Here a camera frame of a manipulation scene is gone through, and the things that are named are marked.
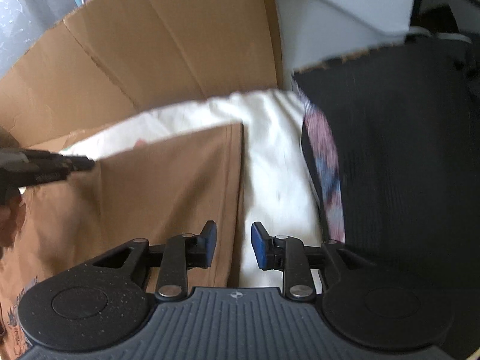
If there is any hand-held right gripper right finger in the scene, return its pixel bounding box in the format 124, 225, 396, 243
250, 221, 377, 301

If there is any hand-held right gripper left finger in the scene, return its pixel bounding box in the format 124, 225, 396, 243
92, 220, 218, 301

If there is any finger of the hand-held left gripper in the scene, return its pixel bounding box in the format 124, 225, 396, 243
22, 150, 95, 186

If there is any brown printed t-shirt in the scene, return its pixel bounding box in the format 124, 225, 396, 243
0, 122, 244, 360

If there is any person's left hand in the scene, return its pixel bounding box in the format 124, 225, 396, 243
0, 195, 27, 250

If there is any cream bear print blanket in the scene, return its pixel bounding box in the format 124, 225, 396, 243
60, 89, 325, 293

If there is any large cardboard sheet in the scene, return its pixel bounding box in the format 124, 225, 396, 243
0, 0, 284, 147

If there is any grey appliance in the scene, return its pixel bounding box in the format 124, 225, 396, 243
0, 0, 81, 79

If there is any black cloth with patterned trim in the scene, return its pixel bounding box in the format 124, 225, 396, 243
290, 30, 480, 359

